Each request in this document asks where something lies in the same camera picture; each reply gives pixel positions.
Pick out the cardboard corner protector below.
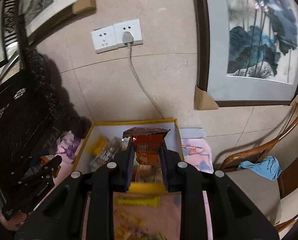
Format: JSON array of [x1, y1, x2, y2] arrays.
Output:
[[72, 0, 97, 15], [194, 85, 219, 110]]

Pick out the grey power cable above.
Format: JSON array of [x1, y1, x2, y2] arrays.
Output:
[[127, 45, 167, 120]]

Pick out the yellow cardboard box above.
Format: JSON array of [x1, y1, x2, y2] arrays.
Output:
[[71, 118, 187, 193]]

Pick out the dark carved wooden screen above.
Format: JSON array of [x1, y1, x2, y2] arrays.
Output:
[[0, 0, 94, 180]]

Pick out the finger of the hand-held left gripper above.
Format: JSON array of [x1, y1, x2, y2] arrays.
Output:
[[18, 155, 63, 188]]

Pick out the framed ink landscape painting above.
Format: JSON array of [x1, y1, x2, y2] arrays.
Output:
[[19, 0, 97, 39]]

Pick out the framed lotus painting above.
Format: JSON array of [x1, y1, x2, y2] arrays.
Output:
[[190, 0, 298, 107]]

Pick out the wooden armchair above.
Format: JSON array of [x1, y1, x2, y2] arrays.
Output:
[[218, 100, 298, 233]]

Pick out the orange snack packet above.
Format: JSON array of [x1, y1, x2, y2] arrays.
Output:
[[40, 155, 55, 167]]

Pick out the grey power plug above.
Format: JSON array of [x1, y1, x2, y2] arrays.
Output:
[[122, 31, 134, 47]]

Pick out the person's left hand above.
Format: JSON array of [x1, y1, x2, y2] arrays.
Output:
[[0, 209, 27, 232]]

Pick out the clear striped snack packet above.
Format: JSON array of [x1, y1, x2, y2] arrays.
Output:
[[89, 137, 123, 172]]

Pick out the long yellow snack packet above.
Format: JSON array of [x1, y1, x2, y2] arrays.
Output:
[[117, 196, 161, 207]]

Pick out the red-brown snack packet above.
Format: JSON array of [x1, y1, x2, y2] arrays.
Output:
[[122, 127, 171, 166]]

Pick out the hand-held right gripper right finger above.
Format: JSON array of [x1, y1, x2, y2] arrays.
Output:
[[159, 141, 279, 240]]

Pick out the pink floral tablecloth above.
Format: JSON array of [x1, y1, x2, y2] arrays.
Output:
[[49, 127, 214, 240]]

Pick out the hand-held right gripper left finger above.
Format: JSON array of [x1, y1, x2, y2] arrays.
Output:
[[15, 140, 135, 240]]

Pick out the blue cloth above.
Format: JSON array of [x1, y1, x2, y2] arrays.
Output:
[[237, 155, 282, 181]]

